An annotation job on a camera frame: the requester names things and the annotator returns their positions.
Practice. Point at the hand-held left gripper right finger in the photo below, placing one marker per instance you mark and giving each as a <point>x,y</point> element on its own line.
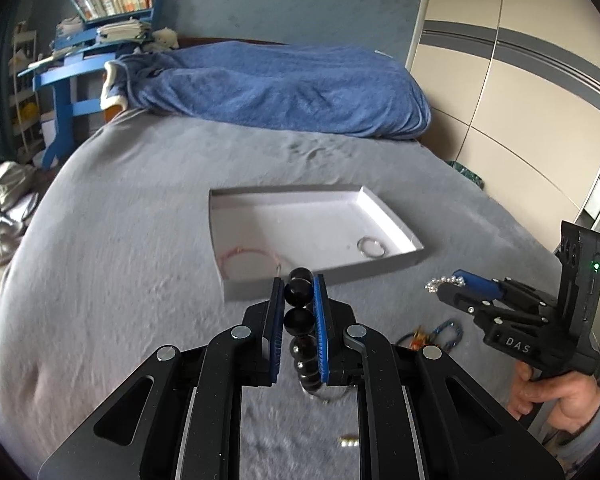
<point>321,320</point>

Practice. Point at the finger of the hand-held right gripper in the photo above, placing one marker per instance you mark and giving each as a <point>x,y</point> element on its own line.
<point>460,297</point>
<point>472,282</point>

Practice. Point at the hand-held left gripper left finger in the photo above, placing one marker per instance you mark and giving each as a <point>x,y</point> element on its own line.
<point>277,320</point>

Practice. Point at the white cardboard tray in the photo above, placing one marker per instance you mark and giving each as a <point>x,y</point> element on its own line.
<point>290,220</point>

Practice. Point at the person's right hand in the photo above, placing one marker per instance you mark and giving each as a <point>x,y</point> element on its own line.
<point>560,400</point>

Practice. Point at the double silver bangle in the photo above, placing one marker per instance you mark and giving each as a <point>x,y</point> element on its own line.
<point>360,249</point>

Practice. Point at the green patterned cloth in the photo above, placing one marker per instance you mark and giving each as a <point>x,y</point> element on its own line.
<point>467,175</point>

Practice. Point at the grey bed cover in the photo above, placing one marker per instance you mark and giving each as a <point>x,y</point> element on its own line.
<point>130,260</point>

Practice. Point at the beige wardrobe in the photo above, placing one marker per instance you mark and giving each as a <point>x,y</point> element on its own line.
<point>520,60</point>

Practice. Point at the blue fleece blanket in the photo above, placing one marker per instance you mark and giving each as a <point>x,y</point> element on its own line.
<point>280,85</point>

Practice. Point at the white fleece cloth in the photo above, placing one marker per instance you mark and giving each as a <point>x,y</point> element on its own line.
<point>112,85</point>

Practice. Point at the white plush toy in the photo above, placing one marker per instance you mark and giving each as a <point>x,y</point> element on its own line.
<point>162,40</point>

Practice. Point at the blue wooden desk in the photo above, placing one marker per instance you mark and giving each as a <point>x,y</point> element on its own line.
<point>62,95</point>

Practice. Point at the yellow item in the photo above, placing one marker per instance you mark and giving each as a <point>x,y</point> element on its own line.
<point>27,115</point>

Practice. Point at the stack of papers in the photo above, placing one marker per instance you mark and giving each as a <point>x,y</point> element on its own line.
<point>122,32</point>

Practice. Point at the row of books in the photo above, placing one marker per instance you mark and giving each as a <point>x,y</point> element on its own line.
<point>112,0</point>

